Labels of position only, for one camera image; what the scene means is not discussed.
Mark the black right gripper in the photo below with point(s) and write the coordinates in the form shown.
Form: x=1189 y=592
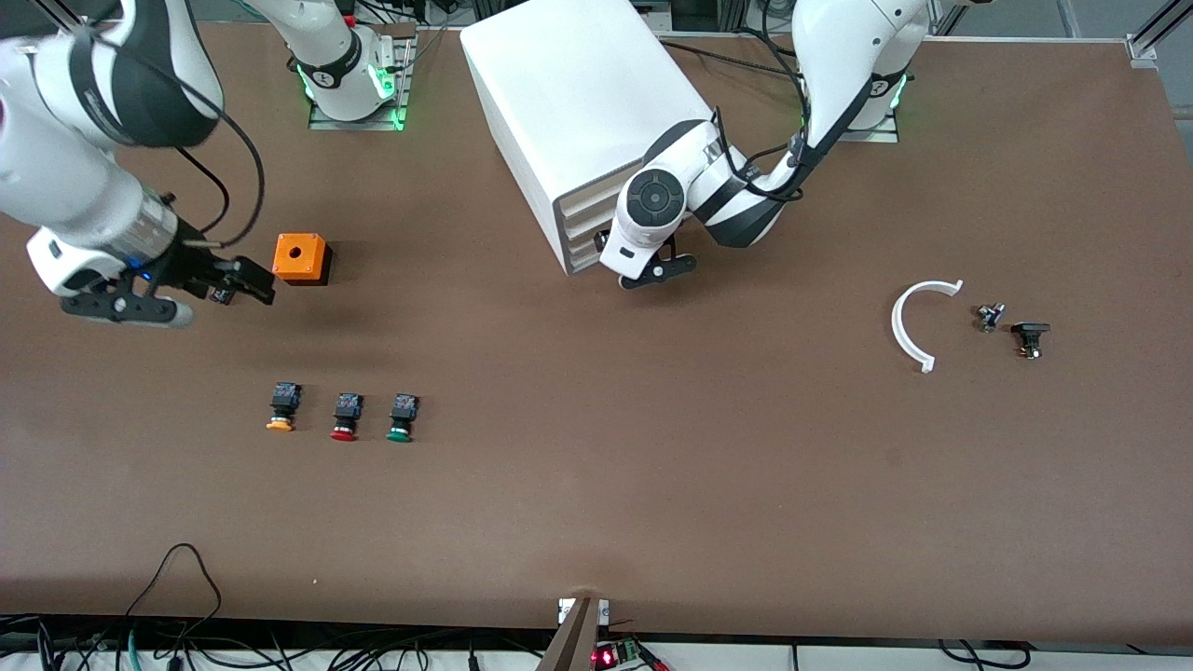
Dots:
x=189 y=267

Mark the white plastic bin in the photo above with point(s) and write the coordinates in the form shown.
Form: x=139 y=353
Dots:
x=585 y=253

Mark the green mushroom push button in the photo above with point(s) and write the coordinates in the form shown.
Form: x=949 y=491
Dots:
x=403 y=410

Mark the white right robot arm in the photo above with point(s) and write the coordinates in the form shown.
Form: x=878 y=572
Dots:
x=56 y=177

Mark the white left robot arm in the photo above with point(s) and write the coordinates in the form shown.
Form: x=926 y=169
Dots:
x=839 y=56

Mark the yellow mushroom push button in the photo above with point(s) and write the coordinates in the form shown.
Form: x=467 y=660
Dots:
x=284 y=401

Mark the red mushroom push button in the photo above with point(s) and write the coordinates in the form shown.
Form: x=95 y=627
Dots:
x=348 y=410

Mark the small black terminal block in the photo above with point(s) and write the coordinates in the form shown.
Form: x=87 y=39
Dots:
x=222 y=297

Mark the green circuit board red LED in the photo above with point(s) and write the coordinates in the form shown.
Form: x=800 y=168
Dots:
x=617 y=654

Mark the orange button enclosure box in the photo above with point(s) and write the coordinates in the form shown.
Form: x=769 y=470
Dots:
x=298 y=253

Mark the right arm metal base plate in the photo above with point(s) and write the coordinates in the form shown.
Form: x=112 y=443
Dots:
x=354 y=125

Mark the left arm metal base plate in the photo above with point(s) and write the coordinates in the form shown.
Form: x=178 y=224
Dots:
x=876 y=136

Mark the white curved plastic bracket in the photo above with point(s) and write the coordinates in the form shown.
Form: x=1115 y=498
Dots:
x=898 y=326

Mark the small black silver switch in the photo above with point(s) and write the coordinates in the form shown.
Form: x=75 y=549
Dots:
x=988 y=318

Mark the black flat-head switch part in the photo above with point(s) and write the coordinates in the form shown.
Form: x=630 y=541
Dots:
x=1030 y=331

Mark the brown camera stand post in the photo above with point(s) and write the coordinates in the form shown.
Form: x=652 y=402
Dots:
x=573 y=643

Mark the aluminium frame post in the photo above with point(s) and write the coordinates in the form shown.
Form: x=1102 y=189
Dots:
x=1151 y=33

